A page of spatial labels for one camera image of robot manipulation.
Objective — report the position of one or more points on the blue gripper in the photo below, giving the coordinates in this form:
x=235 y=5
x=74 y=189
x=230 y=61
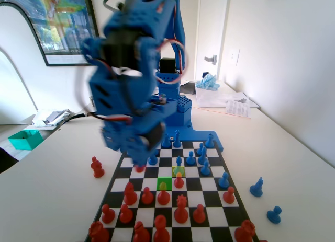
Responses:
x=130 y=142

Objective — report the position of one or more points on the red chess pawn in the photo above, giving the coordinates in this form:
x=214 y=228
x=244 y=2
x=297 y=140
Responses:
x=147 y=196
x=140 y=169
x=126 y=214
x=178 y=182
x=93 y=159
x=163 y=197
x=229 y=195
x=107 y=215
x=199 y=214

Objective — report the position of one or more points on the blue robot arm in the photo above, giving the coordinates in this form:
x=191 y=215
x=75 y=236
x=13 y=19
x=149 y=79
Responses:
x=131 y=20

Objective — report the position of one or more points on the blue chess rook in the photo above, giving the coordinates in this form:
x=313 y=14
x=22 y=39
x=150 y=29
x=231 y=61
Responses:
x=209 y=141
x=166 y=142

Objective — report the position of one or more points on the red chess bishop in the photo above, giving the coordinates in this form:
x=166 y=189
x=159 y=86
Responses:
x=130 y=195
x=141 y=234

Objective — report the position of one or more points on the red chess knight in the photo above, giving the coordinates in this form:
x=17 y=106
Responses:
x=99 y=171

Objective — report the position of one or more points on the blue chess queen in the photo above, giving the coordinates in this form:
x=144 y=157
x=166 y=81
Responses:
x=177 y=140

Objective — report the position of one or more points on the blue chess bishop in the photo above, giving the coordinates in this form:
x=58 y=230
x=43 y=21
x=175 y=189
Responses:
x=202 y=158

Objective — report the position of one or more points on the red chess queen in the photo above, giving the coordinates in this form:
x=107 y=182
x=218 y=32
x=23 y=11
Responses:
x=181 y=212

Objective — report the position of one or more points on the red chess rook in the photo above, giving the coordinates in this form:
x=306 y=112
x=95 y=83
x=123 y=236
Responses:
x=98 y=232
x=245 y=231

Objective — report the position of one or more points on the black white chessboard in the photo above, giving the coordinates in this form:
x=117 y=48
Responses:
x=193 y=184

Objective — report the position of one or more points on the grey paper pile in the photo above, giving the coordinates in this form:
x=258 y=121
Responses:
x=52 y=117

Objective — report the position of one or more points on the blue white crumpled cloth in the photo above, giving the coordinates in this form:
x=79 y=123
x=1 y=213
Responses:
x=208 y=82

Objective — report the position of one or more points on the printed paper sheet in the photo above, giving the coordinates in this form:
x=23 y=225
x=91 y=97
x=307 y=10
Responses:
x=238 y=109

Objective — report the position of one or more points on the teal plastic box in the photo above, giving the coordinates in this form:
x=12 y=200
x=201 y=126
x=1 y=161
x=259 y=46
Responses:
x=25 y=140

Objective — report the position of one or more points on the white door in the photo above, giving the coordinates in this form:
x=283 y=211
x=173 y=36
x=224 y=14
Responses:
x=209 y=30

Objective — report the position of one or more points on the framed map poster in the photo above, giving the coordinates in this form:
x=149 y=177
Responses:
x=65 y=25

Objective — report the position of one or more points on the white arched panel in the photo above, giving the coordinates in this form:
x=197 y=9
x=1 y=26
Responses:
x=15 y=43

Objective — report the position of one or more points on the white light switch plate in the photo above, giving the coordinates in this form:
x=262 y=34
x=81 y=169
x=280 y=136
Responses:
x=234 y=57

